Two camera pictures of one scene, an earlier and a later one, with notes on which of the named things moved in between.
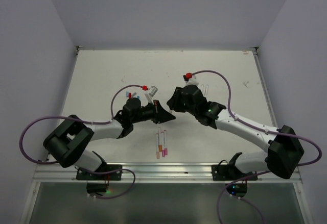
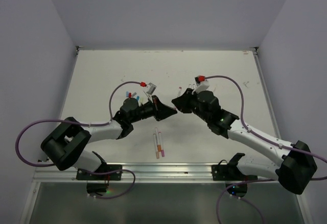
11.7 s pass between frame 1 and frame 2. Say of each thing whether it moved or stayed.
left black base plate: stayed
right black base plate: stayed
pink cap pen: moved
